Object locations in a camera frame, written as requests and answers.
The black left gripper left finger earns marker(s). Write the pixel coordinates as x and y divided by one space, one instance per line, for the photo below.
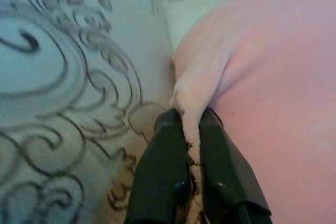
160 176

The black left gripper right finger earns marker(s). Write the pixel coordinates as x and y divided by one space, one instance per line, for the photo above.
225 182

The pink plush pillow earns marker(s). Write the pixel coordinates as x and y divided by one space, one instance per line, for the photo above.
275 77

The grey swirl print bedding bag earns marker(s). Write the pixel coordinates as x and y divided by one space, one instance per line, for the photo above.
52 77

